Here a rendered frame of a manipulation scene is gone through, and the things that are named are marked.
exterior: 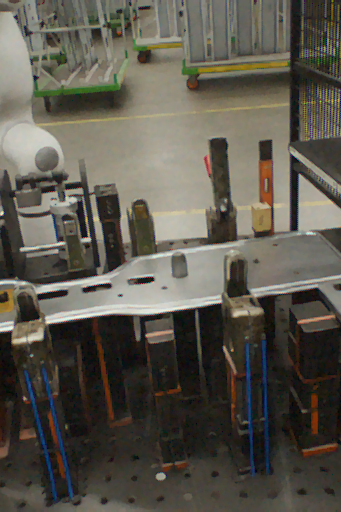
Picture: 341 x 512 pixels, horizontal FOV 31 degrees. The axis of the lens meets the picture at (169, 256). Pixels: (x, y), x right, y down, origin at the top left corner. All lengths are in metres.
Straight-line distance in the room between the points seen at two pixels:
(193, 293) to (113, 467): 0.37
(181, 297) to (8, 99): 0.73
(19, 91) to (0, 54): 0.10
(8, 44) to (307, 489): 1.15
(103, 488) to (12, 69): 0.96
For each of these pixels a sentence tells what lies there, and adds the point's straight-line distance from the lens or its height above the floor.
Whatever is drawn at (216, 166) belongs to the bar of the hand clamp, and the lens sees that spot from 1.29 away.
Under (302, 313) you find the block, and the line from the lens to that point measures 1.09.
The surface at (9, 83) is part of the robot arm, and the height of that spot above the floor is 1.32.
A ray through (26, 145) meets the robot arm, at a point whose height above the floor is 1.17.
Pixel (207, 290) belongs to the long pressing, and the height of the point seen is 1.00.
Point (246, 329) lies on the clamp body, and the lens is 0.98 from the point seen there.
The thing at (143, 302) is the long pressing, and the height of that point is 1.00.
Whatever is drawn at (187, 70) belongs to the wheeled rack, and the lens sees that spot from 7.78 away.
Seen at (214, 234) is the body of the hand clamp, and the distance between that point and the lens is 1.32.
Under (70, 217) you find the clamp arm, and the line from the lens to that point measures 1.27.
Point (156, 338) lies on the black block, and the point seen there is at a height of 0.99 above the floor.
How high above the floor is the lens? 1.56
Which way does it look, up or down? 27 degrees down
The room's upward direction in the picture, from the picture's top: 6 degrees counter-clockwise
